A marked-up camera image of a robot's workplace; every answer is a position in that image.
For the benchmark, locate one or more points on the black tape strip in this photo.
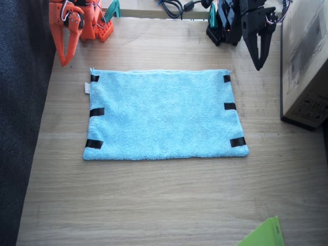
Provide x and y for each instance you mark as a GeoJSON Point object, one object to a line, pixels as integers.
{"type": "Point", "coordinates": [93, 144]}
{"type": "Point", "coordinates": [229, 106]}
{"type": "Point", "coordinates": [226, 79]}
{"type": "Point", "coordinates": [94, 78]}
{"type": "Point", "coordinates": [237, 142]}
{"type": "Point", "coordinates": [97, 112]}

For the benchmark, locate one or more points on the light blue towel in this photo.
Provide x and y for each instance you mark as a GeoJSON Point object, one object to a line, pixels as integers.
{"type": "Point", "coordinates": [166, 115]}

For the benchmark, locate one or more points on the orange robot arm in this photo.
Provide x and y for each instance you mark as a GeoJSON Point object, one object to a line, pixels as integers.
{"type": "Point", "coordinates": [89, 25]}

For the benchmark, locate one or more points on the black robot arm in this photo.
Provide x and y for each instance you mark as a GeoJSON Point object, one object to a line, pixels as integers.
{"type": "Point", "coordinates": [230, 23]}

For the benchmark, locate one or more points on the green table clamp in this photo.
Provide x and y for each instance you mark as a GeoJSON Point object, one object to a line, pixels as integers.
{"type": "Point", "coordinates": [114, 10]}
{"type": "Point", "coordinates": [212, 16]}

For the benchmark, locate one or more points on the brown cardboard box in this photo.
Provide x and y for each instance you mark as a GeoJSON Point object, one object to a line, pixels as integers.
{"type": "Point", "coordinates": [305, 64]}

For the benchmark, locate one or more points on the dark grey felt partition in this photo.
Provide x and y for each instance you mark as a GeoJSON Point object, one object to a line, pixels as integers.
{"type": "Point", "coordinates": [15, 102]}

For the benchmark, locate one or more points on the green plastic folder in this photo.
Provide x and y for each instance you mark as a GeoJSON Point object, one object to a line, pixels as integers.
{"type": "Point", "coordinates": [266, 235]}

